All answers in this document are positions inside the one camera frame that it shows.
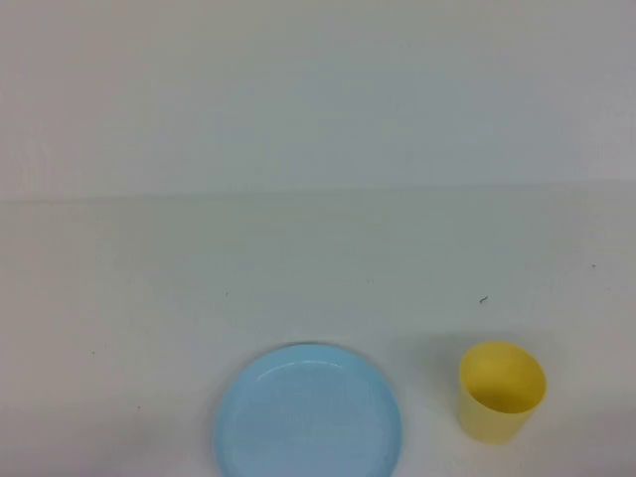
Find light blue round plate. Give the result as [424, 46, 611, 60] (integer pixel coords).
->
[214, 341, 404, 477]

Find yellow plastic cup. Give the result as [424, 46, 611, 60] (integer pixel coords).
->
[457, 341, 550, 445]

